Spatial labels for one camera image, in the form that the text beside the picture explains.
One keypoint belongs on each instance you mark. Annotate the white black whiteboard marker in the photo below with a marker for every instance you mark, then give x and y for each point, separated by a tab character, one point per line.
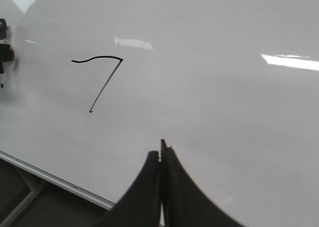
6	52

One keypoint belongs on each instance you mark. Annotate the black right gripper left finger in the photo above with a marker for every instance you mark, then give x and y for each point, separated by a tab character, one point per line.
140	205

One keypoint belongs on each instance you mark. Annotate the white whiteboard with aluminium frame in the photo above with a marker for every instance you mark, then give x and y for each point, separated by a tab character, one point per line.
231	85

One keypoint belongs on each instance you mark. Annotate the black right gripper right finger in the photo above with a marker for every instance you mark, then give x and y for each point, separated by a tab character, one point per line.
184	204

